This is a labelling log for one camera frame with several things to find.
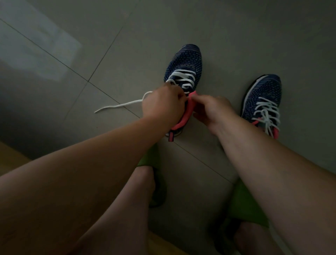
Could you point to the person's right hand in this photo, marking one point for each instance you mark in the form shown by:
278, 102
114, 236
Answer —
214, 113

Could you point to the person's left hand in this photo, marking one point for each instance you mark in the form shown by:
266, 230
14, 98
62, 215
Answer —
162, 105

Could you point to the white shoelace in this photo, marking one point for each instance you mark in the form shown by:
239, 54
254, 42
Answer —
266, 115
120, 105

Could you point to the person's right forearm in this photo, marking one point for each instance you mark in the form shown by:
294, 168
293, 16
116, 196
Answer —
283, 189

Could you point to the person's left forearm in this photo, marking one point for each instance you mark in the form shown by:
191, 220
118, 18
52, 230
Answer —
65, 194

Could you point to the person's left leg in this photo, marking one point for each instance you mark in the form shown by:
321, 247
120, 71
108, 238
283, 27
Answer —
118, 223

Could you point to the person's leg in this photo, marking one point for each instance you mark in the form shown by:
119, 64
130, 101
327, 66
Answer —
252, 239
118, 223

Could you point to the person's right leg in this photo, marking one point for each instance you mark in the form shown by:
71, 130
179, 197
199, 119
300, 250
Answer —
252, 239

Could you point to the green foam slipper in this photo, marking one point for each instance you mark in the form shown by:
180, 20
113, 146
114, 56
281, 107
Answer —
155, 184
244, 205

